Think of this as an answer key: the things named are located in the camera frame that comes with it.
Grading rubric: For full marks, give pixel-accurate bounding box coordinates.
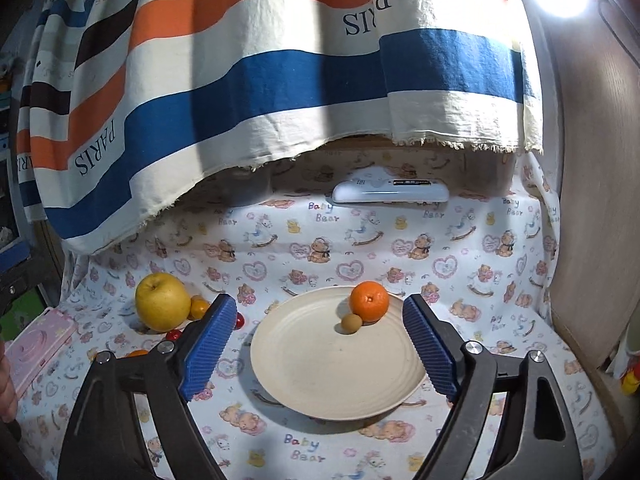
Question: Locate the red cherry tomato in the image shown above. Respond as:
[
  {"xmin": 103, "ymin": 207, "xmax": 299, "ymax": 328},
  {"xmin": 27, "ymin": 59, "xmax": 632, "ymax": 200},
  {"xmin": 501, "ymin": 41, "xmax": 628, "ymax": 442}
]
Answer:
[
  {"xmin": 165, "ymin": 328, "xmax": 182, "ymax": 341},
  {"xmin": 234, "ymin": 312, "xmax": 245, "ymax": 330}
]

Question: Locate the small yellow-orange kumquat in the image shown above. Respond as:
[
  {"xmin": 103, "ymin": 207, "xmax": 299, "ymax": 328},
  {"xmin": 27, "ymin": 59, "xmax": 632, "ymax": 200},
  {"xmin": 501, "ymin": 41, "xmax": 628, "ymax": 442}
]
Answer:
[{"xmin": 189, "ymin": 295, "xmax": 210, "ymax": 321}]

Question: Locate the cream round plate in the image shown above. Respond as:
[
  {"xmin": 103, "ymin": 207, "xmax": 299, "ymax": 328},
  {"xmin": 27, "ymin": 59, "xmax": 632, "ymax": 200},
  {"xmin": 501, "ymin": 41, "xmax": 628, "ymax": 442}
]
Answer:
[{"xmin": 250, "ymin": 286, "xmax": 426, "ymax": 422}]

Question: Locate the orange mandarin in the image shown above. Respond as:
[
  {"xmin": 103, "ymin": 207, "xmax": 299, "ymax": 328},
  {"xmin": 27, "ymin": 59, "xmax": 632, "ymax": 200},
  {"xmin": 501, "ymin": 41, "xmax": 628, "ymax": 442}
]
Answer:
[
  {"xmin": 349, "ymin": 281, "xmax": 390, "ymax": 323},
  {"xmin": 126, "ymin": 349, "xmax": 149, "ymax": 358}
]

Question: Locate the small brown longan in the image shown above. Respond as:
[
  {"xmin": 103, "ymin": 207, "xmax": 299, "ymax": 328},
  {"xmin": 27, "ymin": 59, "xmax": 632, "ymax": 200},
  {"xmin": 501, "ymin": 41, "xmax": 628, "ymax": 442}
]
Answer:
[{"xmin": 341, "ymin": 313, "xmax": 363, "ymax": 334}]

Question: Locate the left hand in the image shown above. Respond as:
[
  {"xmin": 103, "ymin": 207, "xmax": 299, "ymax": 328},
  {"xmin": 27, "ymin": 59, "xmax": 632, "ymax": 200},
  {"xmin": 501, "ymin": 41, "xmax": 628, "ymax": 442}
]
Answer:
[{"xmin": 0, "ymin": 342, "xmax": 18, "ymax": 424}]

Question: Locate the pink box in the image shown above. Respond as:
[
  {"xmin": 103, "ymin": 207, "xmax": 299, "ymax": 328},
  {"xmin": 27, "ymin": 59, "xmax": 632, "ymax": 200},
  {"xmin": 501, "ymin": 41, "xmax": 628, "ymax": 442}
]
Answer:
[{"xmin": 6, "ymin": 308, "xmax": 76, "ymax": 396}]

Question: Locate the white rectangular device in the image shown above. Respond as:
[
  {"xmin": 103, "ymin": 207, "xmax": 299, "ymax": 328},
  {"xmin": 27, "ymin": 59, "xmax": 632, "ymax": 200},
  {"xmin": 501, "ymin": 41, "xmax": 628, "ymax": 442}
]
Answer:
[{"xmin": 332, "ymin": 178, "xmax": 450, "ymax": 204}]

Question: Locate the striped Paris cloth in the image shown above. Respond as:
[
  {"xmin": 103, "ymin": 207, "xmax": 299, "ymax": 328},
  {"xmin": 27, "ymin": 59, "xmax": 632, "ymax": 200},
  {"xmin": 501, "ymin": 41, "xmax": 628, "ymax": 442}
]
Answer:
[{"xmin": 16, "ymin": 0, "xmax": 544, "ymax": 254}]

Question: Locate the wooden board panel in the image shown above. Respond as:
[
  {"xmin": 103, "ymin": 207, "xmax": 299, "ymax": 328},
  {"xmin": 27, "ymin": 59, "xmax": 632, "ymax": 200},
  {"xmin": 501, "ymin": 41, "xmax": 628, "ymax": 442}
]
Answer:
[{"xmin": 530, "ymin": 0, "xmax": 639, "ymax": 367}]

